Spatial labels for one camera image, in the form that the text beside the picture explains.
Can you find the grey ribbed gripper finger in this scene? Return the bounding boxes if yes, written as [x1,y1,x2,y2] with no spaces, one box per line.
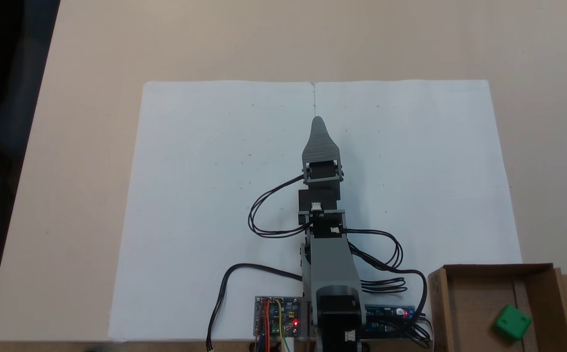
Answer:
[302,116,341,164]

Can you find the green dice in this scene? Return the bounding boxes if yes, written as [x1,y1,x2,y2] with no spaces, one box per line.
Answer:
[494,305,533,342]

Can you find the large white paper sheet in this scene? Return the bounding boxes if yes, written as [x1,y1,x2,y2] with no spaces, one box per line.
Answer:
[109,80,523,342]

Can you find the blue circuit board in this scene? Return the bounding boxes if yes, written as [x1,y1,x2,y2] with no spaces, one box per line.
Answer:
[365,305,419,339]

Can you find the brown cardboard box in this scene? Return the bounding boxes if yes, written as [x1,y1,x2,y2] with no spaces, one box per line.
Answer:
[429,263,567,352]

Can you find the black looped gripper cable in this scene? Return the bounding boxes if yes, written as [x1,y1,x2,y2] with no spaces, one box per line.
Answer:
[247,175,316,239]

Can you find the black cable bundle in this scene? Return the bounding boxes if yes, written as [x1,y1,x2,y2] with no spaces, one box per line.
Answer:
[361,277,408,294]

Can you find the circuit board with coloured wires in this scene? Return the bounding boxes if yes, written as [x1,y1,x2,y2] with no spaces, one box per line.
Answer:
[254,296,302,338]

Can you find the long black power cable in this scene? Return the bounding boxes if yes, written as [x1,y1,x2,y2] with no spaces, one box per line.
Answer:
[207,264,305,352]

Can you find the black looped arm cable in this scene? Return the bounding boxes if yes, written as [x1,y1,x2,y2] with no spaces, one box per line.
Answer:
[340,227,435,342]

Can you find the yellow jumper wire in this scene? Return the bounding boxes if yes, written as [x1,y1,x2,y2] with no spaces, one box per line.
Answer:
[276,300,291,352]

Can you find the orange jumper wire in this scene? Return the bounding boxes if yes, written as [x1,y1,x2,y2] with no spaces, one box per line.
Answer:
[263,299,271,352]

